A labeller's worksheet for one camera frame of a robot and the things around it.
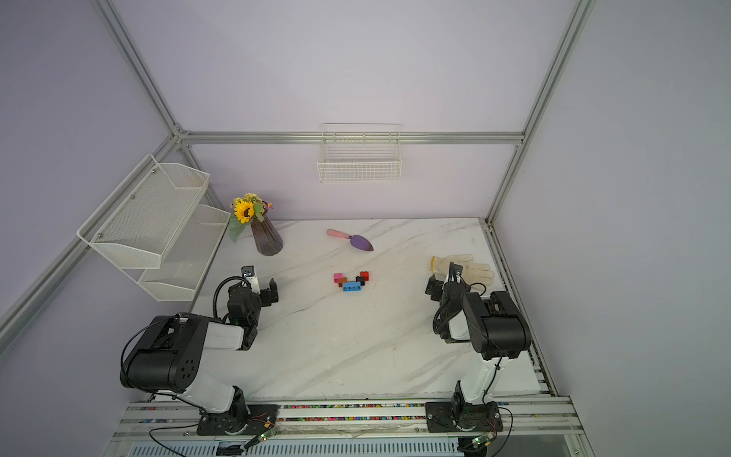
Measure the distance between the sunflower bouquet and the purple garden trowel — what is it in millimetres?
310

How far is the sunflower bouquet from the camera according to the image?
899 mm

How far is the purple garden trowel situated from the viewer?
3.71 ft
